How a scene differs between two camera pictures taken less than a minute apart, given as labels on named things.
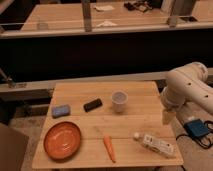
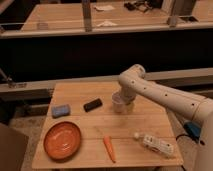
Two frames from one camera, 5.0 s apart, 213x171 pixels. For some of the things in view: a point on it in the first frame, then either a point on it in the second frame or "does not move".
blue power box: [196, 128] does not move
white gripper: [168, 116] → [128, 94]
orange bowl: [62, 141] does not move
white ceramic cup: [119, 100] does not move
